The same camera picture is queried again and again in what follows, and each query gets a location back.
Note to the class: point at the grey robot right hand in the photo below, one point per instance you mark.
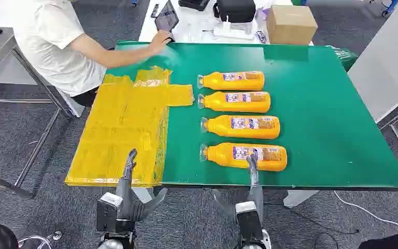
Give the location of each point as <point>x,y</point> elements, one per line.
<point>255,192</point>

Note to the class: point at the person's hand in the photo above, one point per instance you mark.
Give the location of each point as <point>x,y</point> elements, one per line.
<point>159,42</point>

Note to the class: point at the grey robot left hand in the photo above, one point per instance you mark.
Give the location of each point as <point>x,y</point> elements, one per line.
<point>127,206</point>

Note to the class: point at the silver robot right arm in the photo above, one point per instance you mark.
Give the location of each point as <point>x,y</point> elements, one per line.
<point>266,241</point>

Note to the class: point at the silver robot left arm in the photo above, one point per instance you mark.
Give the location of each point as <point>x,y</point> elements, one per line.
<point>111,244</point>

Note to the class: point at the dark tablet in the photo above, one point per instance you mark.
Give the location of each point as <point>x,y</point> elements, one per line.
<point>167,17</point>

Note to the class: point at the white desk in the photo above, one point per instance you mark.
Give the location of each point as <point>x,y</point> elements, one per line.
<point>192,24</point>

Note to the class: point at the orange drink bottle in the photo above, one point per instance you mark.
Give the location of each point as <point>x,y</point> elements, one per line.
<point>216,81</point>
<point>221,127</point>
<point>221,156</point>
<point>219,102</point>

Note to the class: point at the black flat case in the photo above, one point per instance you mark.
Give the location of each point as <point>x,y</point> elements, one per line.
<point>194,3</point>

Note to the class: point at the yellow plastic sheet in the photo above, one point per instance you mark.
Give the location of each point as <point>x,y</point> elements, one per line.
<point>123,130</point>

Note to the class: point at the black bag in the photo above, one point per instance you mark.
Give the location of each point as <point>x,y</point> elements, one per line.
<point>235,10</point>

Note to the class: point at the green table mat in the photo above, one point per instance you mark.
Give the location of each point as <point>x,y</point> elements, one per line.
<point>322,120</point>

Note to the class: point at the person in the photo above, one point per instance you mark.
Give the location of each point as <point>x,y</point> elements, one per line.
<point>51,41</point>

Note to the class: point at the cardboard box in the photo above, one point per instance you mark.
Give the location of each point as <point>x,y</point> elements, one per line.
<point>290,27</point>

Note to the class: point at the white panel table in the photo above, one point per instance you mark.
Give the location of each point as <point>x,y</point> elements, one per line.
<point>387,58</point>

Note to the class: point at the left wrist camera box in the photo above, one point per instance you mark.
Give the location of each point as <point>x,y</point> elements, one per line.
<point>106,213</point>

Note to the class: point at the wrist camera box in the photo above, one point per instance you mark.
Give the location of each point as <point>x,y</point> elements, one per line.
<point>106,213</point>
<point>248,220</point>

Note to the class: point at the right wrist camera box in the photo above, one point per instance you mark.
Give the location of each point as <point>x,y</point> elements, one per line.
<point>248,220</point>

